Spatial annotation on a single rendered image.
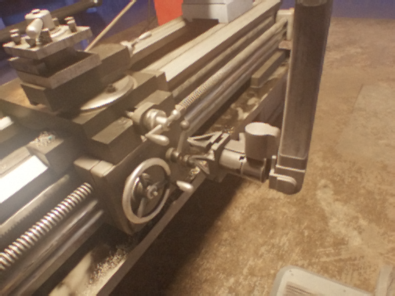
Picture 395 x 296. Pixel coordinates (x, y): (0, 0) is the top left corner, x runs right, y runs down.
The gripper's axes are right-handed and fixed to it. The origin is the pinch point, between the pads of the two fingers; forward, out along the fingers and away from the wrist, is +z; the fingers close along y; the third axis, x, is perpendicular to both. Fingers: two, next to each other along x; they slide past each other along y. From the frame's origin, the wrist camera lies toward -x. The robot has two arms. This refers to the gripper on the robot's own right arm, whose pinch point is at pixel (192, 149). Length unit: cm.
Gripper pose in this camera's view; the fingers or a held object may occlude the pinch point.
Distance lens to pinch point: 75.5
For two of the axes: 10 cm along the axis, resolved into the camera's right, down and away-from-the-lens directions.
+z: -8.3, -2.4, 5.0
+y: -1.1, -8.1, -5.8
